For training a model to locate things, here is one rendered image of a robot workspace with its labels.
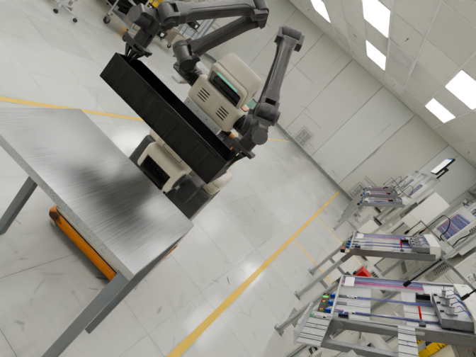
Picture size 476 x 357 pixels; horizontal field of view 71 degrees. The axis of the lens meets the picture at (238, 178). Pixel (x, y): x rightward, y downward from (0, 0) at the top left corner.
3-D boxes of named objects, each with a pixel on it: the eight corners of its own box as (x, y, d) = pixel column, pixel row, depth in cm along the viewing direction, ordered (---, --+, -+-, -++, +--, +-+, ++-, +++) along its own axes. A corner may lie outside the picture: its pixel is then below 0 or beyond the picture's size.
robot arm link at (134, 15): (178, 24, 123) (170, 4, 124) (157, 8, 112) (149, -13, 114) (153, 42, 127) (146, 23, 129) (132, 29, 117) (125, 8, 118)
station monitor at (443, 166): (433, 175, 577) (454, 158, 564) (428, 173, 630) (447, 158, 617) (439, 180, 574) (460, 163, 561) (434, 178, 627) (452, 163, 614)
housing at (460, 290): (474, 348, 161) (474, 319, 160) (453, 305, 206) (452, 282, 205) (495, 350, 158) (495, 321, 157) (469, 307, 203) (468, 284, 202)
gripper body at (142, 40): (142, 54, 125) (153, 38, 123) (122, 35, 126) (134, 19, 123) (150, 57, 131) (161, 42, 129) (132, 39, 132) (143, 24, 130)
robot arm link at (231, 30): (274, 27, 145) (265, 8, 147) (269, 8, 132) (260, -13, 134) (183, 71, 153) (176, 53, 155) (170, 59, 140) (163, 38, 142)
